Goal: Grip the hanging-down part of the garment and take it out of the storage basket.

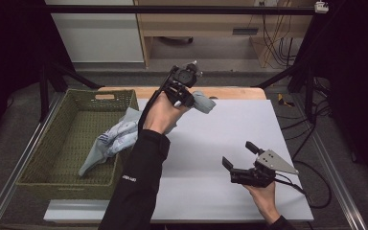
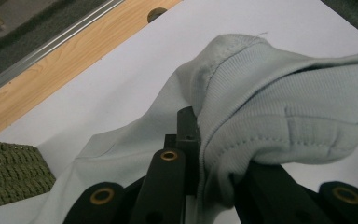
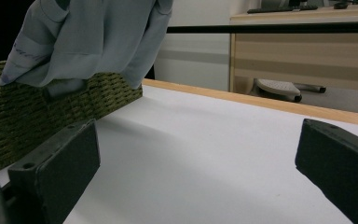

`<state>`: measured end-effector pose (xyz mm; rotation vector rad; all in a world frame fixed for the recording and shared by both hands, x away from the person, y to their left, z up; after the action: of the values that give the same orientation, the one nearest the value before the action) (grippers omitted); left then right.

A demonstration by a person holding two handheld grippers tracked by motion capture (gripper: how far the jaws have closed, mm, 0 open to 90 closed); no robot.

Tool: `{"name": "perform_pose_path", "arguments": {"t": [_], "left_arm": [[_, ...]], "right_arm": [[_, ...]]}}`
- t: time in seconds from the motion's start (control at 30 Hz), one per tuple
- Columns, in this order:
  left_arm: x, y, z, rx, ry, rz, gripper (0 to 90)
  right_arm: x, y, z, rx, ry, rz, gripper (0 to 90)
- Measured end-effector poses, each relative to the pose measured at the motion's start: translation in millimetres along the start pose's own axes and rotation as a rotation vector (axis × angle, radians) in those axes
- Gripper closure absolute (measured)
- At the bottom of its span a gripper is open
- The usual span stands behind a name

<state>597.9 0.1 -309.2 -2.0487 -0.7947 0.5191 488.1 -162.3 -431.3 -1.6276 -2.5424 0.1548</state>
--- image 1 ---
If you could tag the black crossbar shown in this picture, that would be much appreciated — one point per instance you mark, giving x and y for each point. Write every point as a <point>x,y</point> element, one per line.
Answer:
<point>172,9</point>

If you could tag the white cabinet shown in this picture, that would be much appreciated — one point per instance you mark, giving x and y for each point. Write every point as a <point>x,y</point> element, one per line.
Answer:
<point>99,35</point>

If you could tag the white clamp device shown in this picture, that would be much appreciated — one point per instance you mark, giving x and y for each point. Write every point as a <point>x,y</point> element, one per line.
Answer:
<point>321,7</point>

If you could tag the yellow and black tool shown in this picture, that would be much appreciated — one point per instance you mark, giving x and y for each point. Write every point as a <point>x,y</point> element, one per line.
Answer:
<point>283,100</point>

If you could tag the wooden desk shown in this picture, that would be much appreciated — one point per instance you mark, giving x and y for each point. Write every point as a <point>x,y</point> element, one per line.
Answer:
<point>198,24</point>

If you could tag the person's right hand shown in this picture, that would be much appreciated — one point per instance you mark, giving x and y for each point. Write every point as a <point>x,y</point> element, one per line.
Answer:
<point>265,198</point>

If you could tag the light blue cloth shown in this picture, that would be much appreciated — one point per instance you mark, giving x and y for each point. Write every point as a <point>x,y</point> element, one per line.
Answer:
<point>118,139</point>

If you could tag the green woven basket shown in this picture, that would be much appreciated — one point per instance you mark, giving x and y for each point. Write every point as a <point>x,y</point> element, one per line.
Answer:
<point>73,127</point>

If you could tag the person's left hand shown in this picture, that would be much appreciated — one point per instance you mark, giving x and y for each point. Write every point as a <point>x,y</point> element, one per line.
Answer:
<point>161,113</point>

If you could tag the white table sheet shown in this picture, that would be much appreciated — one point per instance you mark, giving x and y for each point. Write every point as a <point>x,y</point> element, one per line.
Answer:
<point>223,127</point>

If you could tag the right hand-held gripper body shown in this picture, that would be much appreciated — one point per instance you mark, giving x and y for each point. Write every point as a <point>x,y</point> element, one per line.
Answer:
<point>258,174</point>

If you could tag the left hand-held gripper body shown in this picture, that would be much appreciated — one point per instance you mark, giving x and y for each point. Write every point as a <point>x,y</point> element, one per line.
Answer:
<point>182,77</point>

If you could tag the aluminium rail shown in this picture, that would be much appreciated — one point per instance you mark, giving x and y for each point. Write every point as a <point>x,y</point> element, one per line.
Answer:
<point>335,179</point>
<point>16,166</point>

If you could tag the black metal stand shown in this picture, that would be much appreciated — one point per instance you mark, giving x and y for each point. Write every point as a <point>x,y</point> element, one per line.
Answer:
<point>46,92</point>
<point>300,76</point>

